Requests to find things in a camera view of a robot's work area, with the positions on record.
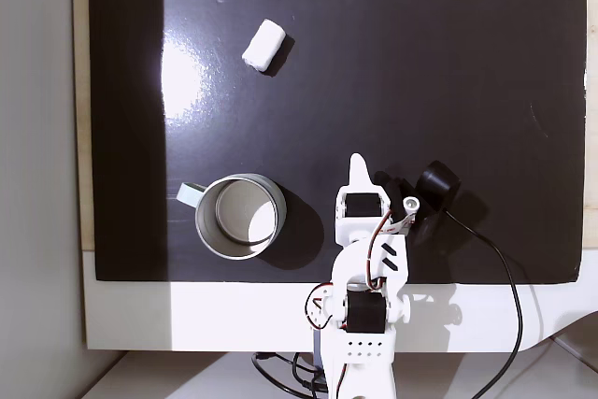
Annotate white gauze roll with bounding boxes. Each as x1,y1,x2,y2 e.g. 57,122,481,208
241,18,288,75

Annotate white tape with red print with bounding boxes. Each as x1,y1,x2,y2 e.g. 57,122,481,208
390,209,420,235

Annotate black oval webcam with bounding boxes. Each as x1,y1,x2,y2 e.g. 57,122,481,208
380,160,463,228

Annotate black table mat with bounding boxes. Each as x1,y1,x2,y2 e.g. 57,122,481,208
88,0,588,285

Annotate red-white-black gripper servo wire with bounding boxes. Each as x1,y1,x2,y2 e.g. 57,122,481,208
366,209,394,290

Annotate red-white-black arm servo wire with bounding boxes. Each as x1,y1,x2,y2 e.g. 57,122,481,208
305,283,334,331

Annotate metal cup, pale blue handle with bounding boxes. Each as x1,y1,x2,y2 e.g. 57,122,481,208
176,173,289,263

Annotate black base cables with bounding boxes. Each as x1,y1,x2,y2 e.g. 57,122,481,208
250,350,329,396

